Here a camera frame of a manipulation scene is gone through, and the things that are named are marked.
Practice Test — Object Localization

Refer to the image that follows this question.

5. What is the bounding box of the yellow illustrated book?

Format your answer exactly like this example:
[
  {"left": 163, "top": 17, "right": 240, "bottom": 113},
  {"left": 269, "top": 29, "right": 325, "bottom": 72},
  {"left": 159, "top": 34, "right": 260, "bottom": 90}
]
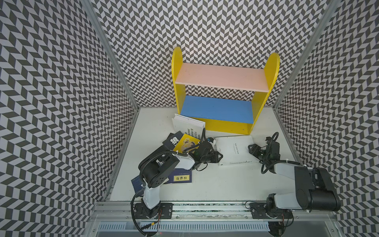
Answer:
[{"left": 175, "top": 134, "right": 200, "bottom": 153}]

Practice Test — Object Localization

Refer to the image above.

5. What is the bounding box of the white book black bold text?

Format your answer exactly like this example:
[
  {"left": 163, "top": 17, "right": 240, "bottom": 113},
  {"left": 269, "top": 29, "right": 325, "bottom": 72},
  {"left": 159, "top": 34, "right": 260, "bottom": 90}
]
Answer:
[{"left": 172, "top": 114, "right": 205, "bottom": 139}]

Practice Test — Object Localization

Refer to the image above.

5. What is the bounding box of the white thin book small text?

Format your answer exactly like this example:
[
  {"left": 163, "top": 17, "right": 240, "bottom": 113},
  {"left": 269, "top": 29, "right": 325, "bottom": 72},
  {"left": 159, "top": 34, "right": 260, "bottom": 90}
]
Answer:
[{"left": 215, "top": 135, "right": 258, "bottom": 166}]

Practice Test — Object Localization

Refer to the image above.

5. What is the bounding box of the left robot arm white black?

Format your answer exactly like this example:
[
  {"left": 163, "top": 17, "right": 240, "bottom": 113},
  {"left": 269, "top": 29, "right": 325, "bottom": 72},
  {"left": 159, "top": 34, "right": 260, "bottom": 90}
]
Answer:
[{"left": 138, "top": 140, "right": 223, "bottom": 211}]

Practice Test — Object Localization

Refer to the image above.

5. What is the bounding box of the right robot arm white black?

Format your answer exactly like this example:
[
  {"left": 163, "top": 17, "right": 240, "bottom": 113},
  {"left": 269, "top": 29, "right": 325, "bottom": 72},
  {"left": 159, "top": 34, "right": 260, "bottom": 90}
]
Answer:
[{"left": 248, "top": 141, "right": 341, "bottom": 214}]

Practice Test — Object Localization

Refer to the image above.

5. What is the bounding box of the navy book yellow label flat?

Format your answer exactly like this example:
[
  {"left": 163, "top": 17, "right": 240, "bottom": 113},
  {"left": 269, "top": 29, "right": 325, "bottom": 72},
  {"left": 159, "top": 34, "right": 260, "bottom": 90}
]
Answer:
[{"left": 165, "top": 169, "right": 192, "bottom": 184}]

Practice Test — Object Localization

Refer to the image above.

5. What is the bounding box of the black book white character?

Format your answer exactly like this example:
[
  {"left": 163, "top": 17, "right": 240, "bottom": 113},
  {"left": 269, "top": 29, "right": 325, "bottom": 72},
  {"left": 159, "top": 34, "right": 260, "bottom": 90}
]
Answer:
[{"left": 162, "top": 131, "right": 184, "bottom": 151}]

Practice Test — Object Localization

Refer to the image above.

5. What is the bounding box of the yellow pink blue bookshelf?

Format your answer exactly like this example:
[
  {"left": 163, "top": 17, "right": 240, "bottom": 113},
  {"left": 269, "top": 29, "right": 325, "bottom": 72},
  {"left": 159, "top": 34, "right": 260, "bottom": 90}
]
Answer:
[{"left": 171, "top": 47, "right": 280, "bottom": 135}]

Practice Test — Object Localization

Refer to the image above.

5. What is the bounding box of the navy book yellow label tilted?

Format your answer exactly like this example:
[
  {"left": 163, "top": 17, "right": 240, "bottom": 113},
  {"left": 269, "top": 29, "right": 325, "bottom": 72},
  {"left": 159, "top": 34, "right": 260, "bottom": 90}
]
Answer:
[{"left": 131, "top": 176, "right": 146, "bottom": 197}]

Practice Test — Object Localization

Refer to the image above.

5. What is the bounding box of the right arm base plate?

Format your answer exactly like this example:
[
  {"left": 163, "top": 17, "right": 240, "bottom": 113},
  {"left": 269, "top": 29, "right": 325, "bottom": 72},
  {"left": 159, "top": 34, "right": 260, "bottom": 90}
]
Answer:
[{"left": 249, "top": 202, "right": 294, "bottom": 220}]

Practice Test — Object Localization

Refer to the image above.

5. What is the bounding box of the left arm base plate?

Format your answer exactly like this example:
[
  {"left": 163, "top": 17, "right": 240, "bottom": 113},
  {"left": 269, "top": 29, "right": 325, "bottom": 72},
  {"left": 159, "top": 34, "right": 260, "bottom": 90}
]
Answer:
[{"left": 133, "top": 202, "right": 173, "bottom": 219}]

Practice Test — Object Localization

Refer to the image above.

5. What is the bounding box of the aluminium corner post right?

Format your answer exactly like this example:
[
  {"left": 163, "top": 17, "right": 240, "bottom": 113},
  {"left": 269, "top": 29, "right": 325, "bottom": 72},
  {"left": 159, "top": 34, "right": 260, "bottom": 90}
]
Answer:
[{"left": 272, "top": 1, "right": 341, "bottom": 111}]

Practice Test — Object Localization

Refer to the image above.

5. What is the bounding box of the aluminium corner post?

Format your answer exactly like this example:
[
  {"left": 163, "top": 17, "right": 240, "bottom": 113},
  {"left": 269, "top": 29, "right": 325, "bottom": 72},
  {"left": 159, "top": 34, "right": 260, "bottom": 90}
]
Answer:
[
  {"left": 272, "top": 1, "right": 341, "bottom": 111},
  {"left": 81, "top": 0, "right": 139, "bottom": 110}
]

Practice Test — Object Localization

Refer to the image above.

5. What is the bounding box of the aluminium front rail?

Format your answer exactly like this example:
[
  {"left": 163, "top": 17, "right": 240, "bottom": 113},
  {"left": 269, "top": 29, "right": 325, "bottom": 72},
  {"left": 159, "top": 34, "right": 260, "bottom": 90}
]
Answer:
[{"left": 88, "top": 200, "right": 338, "bottom": 223}]

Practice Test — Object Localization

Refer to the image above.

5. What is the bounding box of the aluminium corner post left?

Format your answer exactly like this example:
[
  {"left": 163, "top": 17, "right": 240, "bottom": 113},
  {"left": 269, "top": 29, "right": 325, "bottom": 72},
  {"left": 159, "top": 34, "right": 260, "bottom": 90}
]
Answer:
[{"left": 81, "top": 0, "right": 139, "bottom": 110}]

